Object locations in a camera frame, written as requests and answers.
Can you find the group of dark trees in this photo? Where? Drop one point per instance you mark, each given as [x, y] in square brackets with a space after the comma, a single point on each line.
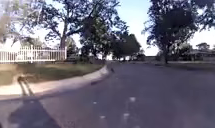
[126, 46]

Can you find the grey asphalt road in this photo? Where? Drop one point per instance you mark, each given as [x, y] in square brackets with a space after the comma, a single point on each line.
[145, 96]

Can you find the pale concrete kerb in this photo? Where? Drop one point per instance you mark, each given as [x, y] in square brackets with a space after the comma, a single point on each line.
[61, 85]

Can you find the large branching tree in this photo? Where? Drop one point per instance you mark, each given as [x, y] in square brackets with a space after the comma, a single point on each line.
[63, 40]

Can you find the large dark tree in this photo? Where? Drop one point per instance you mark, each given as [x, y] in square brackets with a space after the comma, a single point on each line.
[168, 30]

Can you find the white picket fence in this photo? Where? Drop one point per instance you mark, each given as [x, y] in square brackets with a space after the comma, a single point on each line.
[31, 55]

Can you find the low building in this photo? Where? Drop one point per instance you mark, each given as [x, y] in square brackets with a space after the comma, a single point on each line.
[198, 55]

